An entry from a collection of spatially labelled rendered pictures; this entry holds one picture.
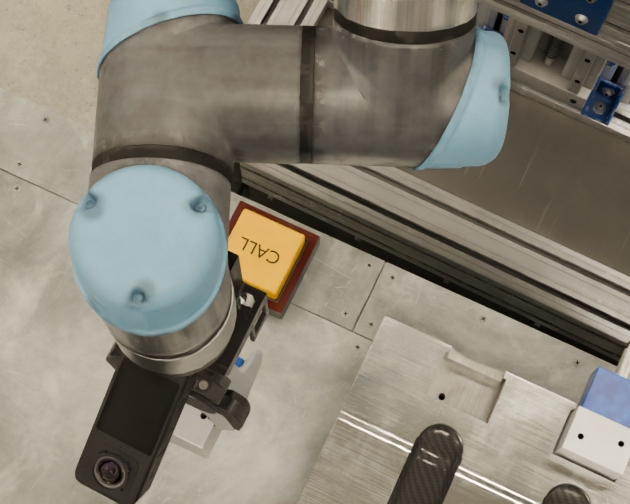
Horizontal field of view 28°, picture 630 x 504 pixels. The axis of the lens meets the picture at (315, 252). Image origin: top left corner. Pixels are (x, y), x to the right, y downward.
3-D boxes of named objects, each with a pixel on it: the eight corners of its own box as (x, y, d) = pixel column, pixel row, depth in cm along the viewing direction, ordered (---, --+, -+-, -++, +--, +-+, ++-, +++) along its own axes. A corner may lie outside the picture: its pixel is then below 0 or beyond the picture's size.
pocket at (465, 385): (444, 354, 104) (449, 344, 101) (503, 381, 104) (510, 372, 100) (422, 403, 103) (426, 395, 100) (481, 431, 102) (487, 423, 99)
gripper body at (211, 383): (273, 317, 87) (268, 267, 76) (217, 429, 85) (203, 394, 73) (175, 272, 88) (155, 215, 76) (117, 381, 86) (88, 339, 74)
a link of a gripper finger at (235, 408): (265, 419, 88) (233, 382, 80) (256, 439, 88) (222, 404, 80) (208, 394, 90) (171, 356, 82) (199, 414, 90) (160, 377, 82)
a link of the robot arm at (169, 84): (304, 36, 74) (299, 212, 70) (114, 30, 74) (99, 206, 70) (304, -33, 66) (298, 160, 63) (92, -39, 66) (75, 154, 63)
